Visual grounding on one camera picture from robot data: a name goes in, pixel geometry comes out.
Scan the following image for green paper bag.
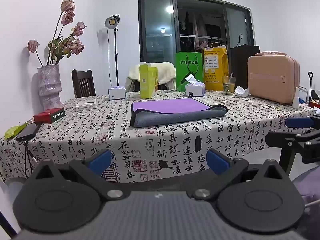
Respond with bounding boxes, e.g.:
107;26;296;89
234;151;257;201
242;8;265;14
175;52;204;92

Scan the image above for drinking glass with straw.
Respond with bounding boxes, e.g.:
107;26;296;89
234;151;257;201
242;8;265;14
222;73;236;96

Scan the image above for yellow-green carton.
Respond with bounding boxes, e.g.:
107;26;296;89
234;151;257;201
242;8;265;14
139;64;159;99

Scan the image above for hanging clothes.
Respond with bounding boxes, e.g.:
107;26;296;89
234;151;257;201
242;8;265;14
179;9;208;51

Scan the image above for dark wooden chair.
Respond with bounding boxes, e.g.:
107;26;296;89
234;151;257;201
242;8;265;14
71;69;96;98

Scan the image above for purple and grey towel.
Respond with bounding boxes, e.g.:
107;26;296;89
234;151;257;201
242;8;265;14
130;97;228;128

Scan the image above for black cable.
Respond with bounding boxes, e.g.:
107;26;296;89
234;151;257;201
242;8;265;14
23;140;38;178

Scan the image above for white tissue box with tissue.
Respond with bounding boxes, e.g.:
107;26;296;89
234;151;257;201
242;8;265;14
185;74;206;97

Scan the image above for cream cloth on chair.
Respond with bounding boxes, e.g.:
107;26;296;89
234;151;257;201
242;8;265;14
125;62;177;92

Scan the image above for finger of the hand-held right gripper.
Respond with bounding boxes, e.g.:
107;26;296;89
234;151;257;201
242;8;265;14
285;116;315;129
265;130;312;153

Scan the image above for yellow package bag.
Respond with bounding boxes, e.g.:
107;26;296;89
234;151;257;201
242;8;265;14
203;46;229;91

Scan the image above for black cabinet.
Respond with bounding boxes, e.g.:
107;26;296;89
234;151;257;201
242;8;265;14
230;44;260;90

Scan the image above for pink hard case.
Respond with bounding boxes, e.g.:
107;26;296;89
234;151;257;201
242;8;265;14
247;52;300;105

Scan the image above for black handle frame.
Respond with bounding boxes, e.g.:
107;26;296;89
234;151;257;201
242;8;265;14
306;71;320;103

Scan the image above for pink speckled vase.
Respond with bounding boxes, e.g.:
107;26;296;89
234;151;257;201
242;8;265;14
37;64;62;111

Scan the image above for red box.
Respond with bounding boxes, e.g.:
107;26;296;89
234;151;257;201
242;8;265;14
33;107;66;125

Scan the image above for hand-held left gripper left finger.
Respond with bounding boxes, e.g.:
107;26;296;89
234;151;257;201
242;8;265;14
30;149;130;201

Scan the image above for calligraphy print tablecloth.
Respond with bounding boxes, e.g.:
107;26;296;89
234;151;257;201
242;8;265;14
0;89;320;184

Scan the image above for yellow-green packet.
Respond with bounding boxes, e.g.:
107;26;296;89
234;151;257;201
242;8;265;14
4;122;28;140

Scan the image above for studio light on stand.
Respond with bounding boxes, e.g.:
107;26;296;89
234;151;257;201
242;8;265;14
104;14;121;87

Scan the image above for black phone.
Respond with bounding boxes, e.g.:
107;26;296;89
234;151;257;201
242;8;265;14
16;122;42;142

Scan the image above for purple cloth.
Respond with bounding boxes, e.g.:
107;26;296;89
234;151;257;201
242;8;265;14
291;164;320;222

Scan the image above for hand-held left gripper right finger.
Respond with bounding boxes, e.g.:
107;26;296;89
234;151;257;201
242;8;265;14
191;148;290;202

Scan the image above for crumpled white paper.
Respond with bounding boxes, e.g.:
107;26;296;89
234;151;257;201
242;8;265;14
234;85;250;98

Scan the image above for dried pink roses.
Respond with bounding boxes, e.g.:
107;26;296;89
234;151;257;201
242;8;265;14
27;0;87;65

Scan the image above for small white tissue box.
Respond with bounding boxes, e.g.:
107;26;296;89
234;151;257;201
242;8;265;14
108;85;126;100

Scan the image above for dark sliding glass door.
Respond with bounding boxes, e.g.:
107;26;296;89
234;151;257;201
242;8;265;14
138;0;256;68

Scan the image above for flat white box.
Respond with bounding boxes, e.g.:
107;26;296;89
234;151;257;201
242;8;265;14
75;99;97;111

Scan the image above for small white bottle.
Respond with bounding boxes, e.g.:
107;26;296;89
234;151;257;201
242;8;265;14
292;87;300;109

